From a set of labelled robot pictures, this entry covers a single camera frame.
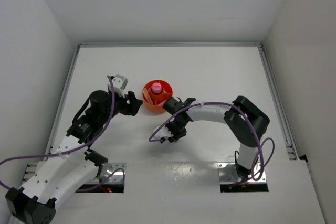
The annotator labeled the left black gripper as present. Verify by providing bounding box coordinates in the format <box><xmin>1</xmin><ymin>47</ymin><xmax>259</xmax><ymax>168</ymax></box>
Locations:
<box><xmin>99</xmin><ymin>89</ymin><xmax>142</xmax><ymax>124</ymax></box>

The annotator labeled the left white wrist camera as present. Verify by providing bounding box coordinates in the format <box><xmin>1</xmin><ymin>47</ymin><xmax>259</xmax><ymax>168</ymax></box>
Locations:
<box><xmin>110</xmin><ymin>74</ymin><xmax>128</xmax><ymax>98</ymax></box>

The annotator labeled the purple cable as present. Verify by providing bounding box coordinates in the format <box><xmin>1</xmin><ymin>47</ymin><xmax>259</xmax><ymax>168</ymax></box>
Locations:
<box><xmin>149</xmin><ymin>101</ymin><xmax>275</xmax><ymax>183</ymax></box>
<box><xmin>0</xmin><ymin>74</ymin><xmax>125</xmax><ymax>192</ymax></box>

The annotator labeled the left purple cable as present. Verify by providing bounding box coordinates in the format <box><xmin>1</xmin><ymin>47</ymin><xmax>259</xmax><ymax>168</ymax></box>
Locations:
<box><xmin>0</xmin><ymin>74</ymin><xmax>125</xmax><ymax>192</ymax></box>

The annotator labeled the pink glue bottle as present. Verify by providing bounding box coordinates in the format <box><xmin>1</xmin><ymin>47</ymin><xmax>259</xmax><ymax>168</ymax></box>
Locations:
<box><xmin>151</xmin><ymin>82</ymin><xmax>163</xmax><ymax>95</ymax></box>

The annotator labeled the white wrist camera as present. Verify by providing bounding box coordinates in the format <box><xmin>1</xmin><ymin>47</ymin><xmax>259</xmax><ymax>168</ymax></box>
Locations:
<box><xmin>110</xmin><ymin>74</ymin><xmax>128</xmax><ymax>98</ymax></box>
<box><xmin>151</xmin><ymin>126</ymin><xmax>173</xmax><ymax>143</ymax></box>

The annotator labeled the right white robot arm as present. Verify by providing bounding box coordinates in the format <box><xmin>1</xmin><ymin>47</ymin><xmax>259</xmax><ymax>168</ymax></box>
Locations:
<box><xmin>155</xmin><ymin>96</ymin><xmax>270</xmax><ymax>180</ymax></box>

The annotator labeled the metal base plate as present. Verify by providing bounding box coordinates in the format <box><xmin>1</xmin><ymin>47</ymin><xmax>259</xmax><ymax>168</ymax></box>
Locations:
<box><xmin>87</xmin><ymin>163</ymin><xmax>127</xmax><ymax>185</ymax></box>
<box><xmin>217</xmin><ymin>162</ymin><xmax>267</xmax><ymax>185</ymax></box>

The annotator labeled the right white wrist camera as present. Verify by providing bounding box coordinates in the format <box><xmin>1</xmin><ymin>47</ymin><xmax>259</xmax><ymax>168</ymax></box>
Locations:
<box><xmin>151</xmin><ymin>126</ymin><xmax>173</xmax><ymax>143</ymax></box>

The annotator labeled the pink thin pencil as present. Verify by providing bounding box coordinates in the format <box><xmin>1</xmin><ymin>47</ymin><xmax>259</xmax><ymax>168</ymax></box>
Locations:
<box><xmin>143</xmin><ymin>91</ymin><xmax>154</xmax><ymax>105</ymax></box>

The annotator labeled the orange round organizer container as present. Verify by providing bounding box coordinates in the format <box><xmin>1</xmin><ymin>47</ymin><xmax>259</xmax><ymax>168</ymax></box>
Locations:
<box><xmin>142</xmin><ymin>80</ymin><xmax>173</xmax><ymax>114</ymax></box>

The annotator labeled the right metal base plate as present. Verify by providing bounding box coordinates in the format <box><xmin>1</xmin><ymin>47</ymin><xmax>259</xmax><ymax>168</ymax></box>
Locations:
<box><xmin>217</xmin><ymin>162</ymin><xmax>267</xmax><ymax>185</ymax></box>

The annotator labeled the yellow beige stick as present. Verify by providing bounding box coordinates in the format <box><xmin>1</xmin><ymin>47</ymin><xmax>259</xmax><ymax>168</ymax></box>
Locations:
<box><xmin>143</xmin><ymin>90</ymin><xmax>152</xmax><ymax>104</ymax></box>

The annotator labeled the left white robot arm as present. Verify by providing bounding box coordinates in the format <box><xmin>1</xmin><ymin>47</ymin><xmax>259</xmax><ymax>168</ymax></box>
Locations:
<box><xmin>5</xmin><ymin>90</ymin><xmax>143</xmax><ymax>223</ymax></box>

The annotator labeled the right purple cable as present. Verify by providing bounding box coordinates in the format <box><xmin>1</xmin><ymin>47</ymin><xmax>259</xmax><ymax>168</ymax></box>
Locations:
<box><xmin>149</xmin><ymin>101</ymin><xmax>275</xmax><ymax>183</ymax></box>

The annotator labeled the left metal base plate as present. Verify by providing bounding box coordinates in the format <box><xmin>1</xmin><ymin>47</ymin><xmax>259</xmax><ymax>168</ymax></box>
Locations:
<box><xmin>87</xmin><ymin>163</ymin><xmax>127</xmax><ymax>185</ymax></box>

